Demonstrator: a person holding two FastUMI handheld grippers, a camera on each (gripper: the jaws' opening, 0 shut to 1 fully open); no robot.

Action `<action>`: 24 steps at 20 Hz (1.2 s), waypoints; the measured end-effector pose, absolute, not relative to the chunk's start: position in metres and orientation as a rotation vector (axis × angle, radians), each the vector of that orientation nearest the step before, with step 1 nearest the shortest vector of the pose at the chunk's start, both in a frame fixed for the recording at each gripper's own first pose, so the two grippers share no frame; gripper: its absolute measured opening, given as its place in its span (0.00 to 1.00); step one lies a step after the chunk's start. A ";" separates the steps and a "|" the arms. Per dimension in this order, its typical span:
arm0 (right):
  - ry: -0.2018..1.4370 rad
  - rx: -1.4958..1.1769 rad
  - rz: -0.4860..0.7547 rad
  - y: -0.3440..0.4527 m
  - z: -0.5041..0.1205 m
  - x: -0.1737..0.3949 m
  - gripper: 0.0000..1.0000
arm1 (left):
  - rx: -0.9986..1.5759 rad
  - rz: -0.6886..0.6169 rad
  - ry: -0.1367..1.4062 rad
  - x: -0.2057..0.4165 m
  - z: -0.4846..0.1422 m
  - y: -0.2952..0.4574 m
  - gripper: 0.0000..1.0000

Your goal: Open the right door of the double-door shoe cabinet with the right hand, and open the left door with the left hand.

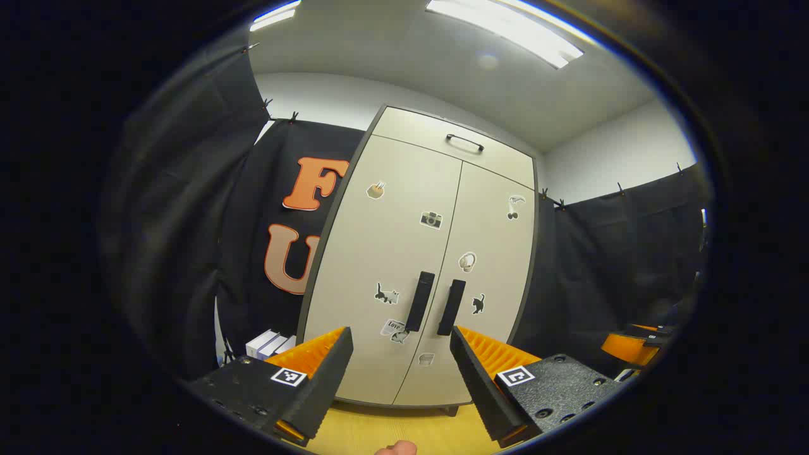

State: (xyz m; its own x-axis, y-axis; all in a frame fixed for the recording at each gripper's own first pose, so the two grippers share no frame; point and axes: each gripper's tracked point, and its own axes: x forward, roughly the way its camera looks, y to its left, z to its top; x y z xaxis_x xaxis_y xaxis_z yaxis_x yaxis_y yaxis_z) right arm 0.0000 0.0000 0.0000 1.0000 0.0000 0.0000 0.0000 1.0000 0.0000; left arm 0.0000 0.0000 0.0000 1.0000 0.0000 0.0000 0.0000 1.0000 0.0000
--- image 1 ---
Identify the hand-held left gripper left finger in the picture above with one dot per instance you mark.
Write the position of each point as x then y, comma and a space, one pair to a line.
322, 385

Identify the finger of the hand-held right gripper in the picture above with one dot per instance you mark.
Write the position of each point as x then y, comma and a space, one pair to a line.
622, 349

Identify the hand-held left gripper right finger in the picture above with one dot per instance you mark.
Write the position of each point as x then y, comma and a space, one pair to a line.
480, 392

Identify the beige double-door shoe cabinet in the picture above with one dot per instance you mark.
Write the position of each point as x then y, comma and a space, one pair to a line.
411, 129

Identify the white flat box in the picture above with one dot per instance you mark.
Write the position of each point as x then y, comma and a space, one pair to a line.
261, 344
285, 346

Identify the black backdrop cloth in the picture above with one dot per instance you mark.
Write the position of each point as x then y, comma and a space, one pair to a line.
189, 221

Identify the ceiling light panel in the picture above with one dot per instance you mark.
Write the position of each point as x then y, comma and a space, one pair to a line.
275, 16
499, 28

